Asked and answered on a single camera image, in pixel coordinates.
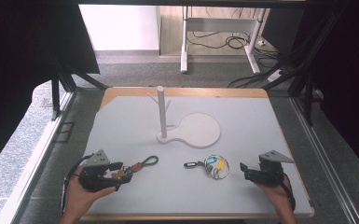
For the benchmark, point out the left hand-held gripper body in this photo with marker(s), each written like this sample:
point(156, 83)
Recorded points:
point(94, 180)

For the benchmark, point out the person's left hand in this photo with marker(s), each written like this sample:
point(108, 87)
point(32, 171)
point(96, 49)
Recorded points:
point(80, 194)

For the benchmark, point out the black curtain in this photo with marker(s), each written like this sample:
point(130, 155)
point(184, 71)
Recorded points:
point(345, 62)
point(28, 56)

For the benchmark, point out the white power strip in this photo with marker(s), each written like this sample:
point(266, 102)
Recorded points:
point(275, 75)

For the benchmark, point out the person's right hand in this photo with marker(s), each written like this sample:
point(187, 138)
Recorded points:
point(278, 199)

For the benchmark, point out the white branched stand with tray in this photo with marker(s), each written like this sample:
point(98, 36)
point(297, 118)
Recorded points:
point(196, 130)

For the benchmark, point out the black metal frame stand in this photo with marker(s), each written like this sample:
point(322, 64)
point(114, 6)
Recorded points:
point(63, 84)
point(304, 74)

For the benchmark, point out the light grey table mat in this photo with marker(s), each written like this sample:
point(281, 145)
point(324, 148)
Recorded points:
point(174, 193)

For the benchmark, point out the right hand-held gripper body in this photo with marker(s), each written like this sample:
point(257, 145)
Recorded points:
point(269, 174)

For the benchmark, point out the white metal desk frame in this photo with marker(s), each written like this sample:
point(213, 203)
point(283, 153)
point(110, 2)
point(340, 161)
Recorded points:
point(220, 25)

